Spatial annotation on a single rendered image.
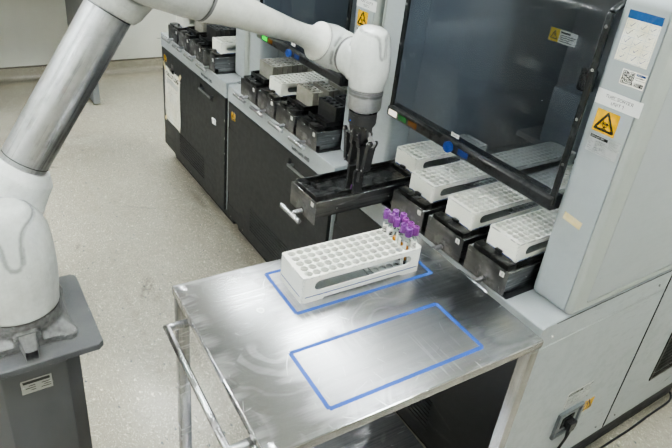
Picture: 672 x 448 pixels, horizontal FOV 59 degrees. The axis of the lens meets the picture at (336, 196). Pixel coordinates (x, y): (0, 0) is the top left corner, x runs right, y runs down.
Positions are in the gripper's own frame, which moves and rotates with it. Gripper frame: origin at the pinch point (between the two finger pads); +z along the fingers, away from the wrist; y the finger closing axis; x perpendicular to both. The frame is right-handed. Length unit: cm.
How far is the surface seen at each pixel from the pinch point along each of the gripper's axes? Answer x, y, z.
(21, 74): 39, 355, 79
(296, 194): 13.3, 8.1, 6.2
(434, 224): -11.4, -21.9, 5.2
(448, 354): 21, -62, 3
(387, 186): -10.9, -1.7, 3.8
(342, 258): 27.2, -34.4, -3.1
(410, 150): -24.1, 5.5, -2.2
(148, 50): -54, 355, 67
